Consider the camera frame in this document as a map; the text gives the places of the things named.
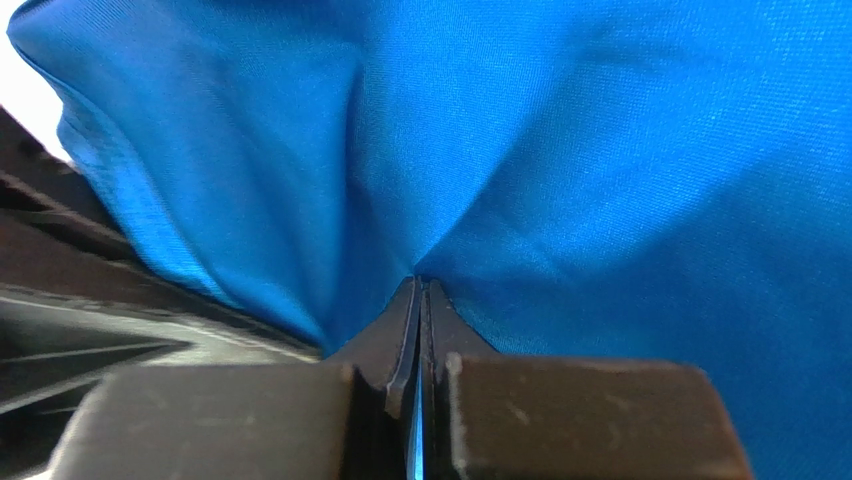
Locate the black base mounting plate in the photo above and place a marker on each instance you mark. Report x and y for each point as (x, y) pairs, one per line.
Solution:
(76, 302)

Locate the blue cloth napkin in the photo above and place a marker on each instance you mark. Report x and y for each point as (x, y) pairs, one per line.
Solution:
(628, 178)

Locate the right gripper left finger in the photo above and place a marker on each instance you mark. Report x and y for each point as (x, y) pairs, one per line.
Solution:
(346, 417)

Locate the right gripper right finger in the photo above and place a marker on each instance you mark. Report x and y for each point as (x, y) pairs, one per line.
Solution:
(488, 415)

